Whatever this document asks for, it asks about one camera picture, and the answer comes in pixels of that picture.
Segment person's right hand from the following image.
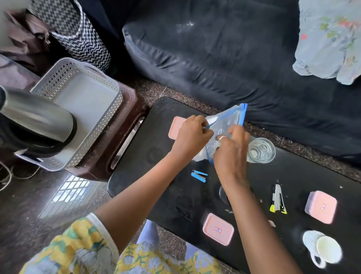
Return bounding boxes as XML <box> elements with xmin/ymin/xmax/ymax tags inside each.
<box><xmin>213</xmin><ymin>125</ymin><xmax>250</xmax><ymax>188</ymax></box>

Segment person's left hand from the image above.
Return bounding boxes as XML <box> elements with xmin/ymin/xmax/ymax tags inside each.
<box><xmin>172</xmin><ymin>115</ymin><xmax>214</xmax><ymax>162</ymax></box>

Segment clear blue-edged zip bag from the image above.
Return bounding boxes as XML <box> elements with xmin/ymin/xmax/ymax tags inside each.
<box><xmin>195</xmin><ymin>103</ymin><xmax>248</xmax><ymax>164</ymax></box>

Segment person's left forearm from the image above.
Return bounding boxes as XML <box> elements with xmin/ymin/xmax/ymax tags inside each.
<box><xmin>94</xmin><ymin>150</ymin><xmax>184</xmax><ymax>254</ymax></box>

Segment person's right forearm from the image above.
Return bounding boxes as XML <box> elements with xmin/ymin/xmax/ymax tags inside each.
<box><xmin>225</xmin><ymin>181</ymin><xmax>303</xmax><ymax>274</ymax></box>

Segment pink square container lid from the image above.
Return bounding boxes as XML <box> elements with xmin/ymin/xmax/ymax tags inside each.
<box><xmin>168</xmin><ymin>116</ymin><xmax>187</xmax><ymax>140</ymax></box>

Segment clear drinking glass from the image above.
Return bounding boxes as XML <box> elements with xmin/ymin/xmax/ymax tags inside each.
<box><xmin>247</xmin><ymin>137</ymin><xmax>276</xmax><ymax>164</ymax></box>

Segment small blue stapler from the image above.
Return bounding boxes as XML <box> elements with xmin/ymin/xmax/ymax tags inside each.
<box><xmin>191</xmin><ymin>170</ymin><xmax>208</xmax><ymax>183</ymax></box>

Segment dark round lid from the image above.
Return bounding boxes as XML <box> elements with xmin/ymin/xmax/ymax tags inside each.
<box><xmin>219</xmin><ymin>186</ymin><xmax>231</xmax><ymax>206</ymax></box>

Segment grey yellow stapler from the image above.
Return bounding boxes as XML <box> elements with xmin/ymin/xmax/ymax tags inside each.
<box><xmin>270</xmin><ymin>184</ymin><xmax>287</xmax><ymax>214</ymax></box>

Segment brown plastic stool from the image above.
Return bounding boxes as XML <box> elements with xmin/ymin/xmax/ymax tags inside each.
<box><xmin>65</xmin><ymin>81</ymin><xmax>150</xmax><ymax>182</ymax></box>

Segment dark blue sofa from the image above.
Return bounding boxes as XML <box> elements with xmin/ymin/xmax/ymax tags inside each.
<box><xmin>122</xmin><ymin>0</ymin><xmax>361</xmax><ymax>167</ymax></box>

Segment pink lidded square container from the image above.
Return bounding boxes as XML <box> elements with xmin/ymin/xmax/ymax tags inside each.
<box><xmin>305</xmin><ymin>190</ymin><xmax>338</xmax><ymax>225</ymax></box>
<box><xmin>202</xmin><ymin>213</ymin><xmax>235</xmax><ymax>246</ymax></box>

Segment light purple trousers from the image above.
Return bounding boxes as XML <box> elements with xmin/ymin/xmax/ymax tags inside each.
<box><xmin>137</xmin><ymin>220</ymin><xmax>204</xmax><ymax>262</ymax></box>

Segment white perforated plastic basket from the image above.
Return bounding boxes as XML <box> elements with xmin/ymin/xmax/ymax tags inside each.
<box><xmin>15</xmin><ymin>58</ymin><xmax>124</xmax><ymax>172</ymax></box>

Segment light blue floral cloth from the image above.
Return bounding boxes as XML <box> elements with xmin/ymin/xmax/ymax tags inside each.
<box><xmin>292</xmin><ymin>0</ymin><xmax>361</xmax><ymax>85</ymax></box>

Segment white ceramic cup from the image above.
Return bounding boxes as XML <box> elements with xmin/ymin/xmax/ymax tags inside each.
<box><xmin>303</xmin><ymin>230</ymin><xmax>343</xmax><ymax>269</ymax></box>

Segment black white chevron laundry basket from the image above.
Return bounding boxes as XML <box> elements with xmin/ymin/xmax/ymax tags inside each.
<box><xmin>28</xmin><ymin>0</ymin><xmax>111</xmax><ymax>73</ymax></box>

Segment yellow floral dress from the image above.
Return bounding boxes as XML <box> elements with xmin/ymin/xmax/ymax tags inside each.
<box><xmin>19</xmin><ymin>212</ymin><xmax>224</xmax><ymax>274</ymax></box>

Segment stainless steel kettle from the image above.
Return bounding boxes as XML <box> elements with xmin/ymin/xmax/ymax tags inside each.
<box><xmin>0</xmin><ymin>85</ymin><xmax>77</xmax><ymax>158</ymax></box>

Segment brown crumpled cloth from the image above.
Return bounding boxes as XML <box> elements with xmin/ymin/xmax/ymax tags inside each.
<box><xmin>0</xmin><ymin>9</ymin><xmax>52</xmax><ymax>74</ymax></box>

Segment white cable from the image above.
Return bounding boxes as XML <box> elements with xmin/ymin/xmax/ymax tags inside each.
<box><xmin>0</xmin><ymin>160</ymin><xmax>40</xmax><ymax>192</ymax></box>

